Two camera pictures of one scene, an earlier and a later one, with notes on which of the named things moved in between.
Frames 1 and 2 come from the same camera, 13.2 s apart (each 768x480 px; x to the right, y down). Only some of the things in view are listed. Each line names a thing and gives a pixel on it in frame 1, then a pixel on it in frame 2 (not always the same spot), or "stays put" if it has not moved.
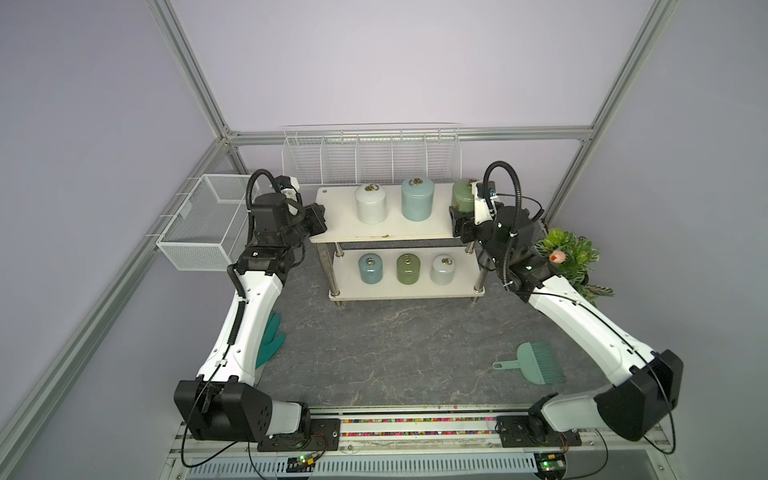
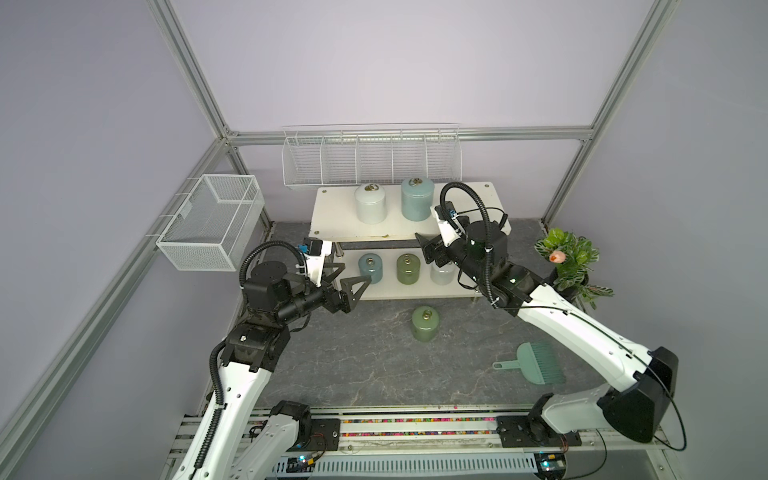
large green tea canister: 462,196 -> 425,323
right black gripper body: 473,232 -> 456,254
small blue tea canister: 370,268 stays put
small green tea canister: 408,268 stays put
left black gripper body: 311,224 -> 331,302
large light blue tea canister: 417,197 stays put
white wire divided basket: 373,154 stays put
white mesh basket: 210,227 stays put
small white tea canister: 442,269 stays put
